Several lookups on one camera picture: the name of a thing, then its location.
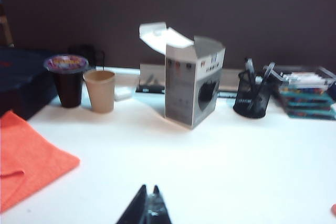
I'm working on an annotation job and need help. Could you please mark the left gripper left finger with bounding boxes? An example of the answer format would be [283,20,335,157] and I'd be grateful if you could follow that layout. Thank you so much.
[115,184,148,224]

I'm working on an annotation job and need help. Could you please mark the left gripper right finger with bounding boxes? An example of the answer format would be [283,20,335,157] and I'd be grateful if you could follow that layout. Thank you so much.
[146,184,173,224]

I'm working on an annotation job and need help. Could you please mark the white earbud case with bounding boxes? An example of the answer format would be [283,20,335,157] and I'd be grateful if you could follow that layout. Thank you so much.
[114,89,132,102]

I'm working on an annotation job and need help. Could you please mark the orange cloth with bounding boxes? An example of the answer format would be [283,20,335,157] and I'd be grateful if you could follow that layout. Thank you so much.
[0,110,81,213]

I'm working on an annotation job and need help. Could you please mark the beige paper cup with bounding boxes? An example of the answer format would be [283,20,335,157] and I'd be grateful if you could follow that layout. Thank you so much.
[82,69,116,113]

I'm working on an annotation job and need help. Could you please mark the grey white mask box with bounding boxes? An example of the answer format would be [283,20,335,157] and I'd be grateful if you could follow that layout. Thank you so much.
[139,21,226,130]

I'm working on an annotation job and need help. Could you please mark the small grey card stand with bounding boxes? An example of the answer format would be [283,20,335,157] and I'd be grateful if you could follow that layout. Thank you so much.
[135,63,166,95]

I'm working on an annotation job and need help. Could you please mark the dark cup with printed lid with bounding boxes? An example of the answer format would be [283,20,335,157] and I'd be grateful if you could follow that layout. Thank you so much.
[44,54,89,109]

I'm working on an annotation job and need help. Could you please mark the black mesh pen holder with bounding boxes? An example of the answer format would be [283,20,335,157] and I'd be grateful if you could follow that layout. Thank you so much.
[233,70,275,119]

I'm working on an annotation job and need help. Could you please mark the black silver pen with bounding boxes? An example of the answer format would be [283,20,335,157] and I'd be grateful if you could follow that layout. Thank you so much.
[244,57,256,78]
[262,61,276,83]

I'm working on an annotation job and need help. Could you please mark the dark blue box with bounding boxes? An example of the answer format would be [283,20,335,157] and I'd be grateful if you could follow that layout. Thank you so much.
[0,47,60,121]

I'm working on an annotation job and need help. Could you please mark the clear plastic case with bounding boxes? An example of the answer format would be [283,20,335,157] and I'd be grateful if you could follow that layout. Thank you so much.
[272,66,336,88]

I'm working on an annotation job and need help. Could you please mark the grey partition base rail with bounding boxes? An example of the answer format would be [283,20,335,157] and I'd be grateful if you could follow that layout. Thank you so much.
[217,67,244,92]

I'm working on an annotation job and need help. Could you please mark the black wire rack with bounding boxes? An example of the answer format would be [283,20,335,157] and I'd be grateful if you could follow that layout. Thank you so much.
[67,43,106,71]

